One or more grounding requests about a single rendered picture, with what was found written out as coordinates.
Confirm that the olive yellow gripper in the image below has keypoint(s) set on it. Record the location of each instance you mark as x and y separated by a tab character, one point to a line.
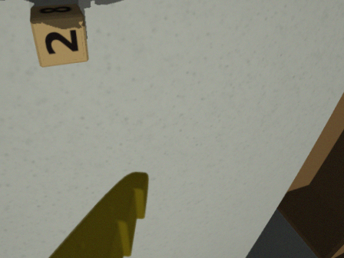
107	231

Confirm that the brown calendar cube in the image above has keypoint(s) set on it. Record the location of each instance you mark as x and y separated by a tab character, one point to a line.
59	34

